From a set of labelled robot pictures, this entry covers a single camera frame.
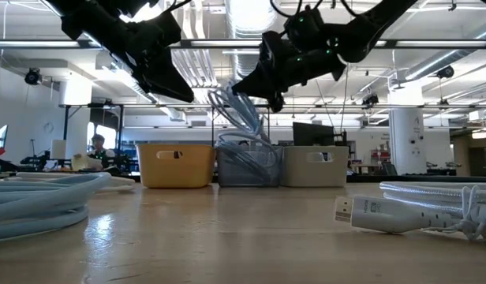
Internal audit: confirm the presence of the light blue cable coil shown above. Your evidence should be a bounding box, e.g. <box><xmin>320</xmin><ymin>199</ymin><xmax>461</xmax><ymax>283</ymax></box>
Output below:
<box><xmin>0</xmin><ymin>172</ymin><xmax>113</xmax><ymax>243</ymax></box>
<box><xmin>207</xmin><ymin>80</ymin><xmax>284</xmax><ymax>187</ymax></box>

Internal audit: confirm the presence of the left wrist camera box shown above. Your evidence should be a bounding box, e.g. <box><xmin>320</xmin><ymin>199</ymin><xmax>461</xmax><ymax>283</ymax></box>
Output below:
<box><xmin>146</xmin><ymin>10</ymin><xmax>183</xmax><ymax>47</ymax></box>

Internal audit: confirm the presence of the person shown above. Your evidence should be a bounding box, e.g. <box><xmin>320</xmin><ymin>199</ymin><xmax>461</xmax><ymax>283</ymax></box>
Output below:
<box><xmin>87</xmin><ymin>133</ymin><xmax>116</xmax><ymax>167</ymax></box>

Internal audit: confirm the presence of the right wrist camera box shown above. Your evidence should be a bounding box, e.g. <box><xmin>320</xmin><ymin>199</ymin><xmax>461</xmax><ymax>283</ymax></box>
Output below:
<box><xmin>260</xmin><ymin>30</ymin><xmax>287</xmax><ymax>61</ymax></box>

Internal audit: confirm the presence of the white plastic bin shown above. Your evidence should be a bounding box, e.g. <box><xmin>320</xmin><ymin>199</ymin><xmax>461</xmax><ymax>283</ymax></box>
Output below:
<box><xmin>280</xmin><ymin>145</ymin><xmax>350</xmax><ymax>189</ymax></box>

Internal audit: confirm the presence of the black table frame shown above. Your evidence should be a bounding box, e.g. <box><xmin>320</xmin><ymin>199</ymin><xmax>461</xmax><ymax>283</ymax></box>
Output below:
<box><xmin>104</xmin><ymin>173</ymin><xmax>486</xmax><ymax>184</ymax></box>

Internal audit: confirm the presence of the white braided HDMI cable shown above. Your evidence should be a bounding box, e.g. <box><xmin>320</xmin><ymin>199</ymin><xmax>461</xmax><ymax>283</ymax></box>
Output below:
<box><xmin>333</xmin><ymin>180</ymin><xmax>486</xmax><ymax>243</ymax></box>

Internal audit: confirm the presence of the grey plastic bin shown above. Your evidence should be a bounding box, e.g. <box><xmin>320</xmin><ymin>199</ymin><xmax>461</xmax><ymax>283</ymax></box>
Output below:
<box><xmin>215</xmin><ymin>144</ymin><xmax>284</xmax><ymax>188</ymax></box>

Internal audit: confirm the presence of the black metal rig frame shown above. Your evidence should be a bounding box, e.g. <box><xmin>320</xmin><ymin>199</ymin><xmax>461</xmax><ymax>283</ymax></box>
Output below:
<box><xmin>59</xmin><ymin>103</ymin><xmax>126</xmax><ymax>165</ymax></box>

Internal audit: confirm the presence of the yellow plastic bin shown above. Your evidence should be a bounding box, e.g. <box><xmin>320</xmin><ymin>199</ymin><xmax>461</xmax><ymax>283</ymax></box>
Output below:
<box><xmin>135</xmin><ymin>143</ymin><xmax>217</xmax><ymax>189</ymax></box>

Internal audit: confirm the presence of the black ceiling spotlight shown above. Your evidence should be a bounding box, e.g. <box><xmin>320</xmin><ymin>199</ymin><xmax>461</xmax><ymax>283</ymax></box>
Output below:
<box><xmin>361</xmin><ymin>92</ymin><xmax>380</xmax><ymax>110</ymax></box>
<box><xmin>436</xmin><ymin>64</ymin><xmax>455</xmax><ymax>80</ymax></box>
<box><xmin>24</xmin><ymin>67</ymin><xmax>43</xmax><ymax>86</ymax></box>

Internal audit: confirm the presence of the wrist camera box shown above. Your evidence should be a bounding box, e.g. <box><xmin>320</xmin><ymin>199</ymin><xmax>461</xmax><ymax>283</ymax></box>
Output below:
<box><xmin>260</xmin><ymin>30</ymin><xmax>287</xmax><ymax>61</ymax></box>
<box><xmin>146</xmin><ymin>10</ymin><xmax>183</xmax><ymax>47</ymax></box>

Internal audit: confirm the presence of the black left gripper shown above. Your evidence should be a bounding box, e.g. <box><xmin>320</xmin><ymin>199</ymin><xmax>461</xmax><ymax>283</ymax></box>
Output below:
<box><xmin>107</xmin><ymin>21</ymin><xmax>196</xmax><ymax>104</ymax></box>

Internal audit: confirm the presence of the white pillar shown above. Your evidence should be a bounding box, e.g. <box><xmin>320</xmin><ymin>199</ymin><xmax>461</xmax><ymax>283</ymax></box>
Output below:
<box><xmin>388</xmin><ymin>87</ymin><xmax>428</xmax><ymax>177</ymax></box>

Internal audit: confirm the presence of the overhead light bar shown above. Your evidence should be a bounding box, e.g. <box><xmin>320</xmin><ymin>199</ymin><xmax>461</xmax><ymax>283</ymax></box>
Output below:
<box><xmin>0</xmin><ymin>38</ymin><xmax>486</xmax><ymax>50</ymax></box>

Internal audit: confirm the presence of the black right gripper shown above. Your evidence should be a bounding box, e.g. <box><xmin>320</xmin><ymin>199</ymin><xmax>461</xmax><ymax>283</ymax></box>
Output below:
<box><xmin>230</xmin><ymin>46</ymin><xmax>347</xmax><ymax>114</ymax></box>

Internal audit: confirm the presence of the black monitor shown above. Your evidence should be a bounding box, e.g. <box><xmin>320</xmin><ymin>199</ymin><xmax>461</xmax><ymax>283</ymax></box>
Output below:
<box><xmin>292</xmin><ymin>121</ymin><xmax>336</xmax><ymax>148</ymax></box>

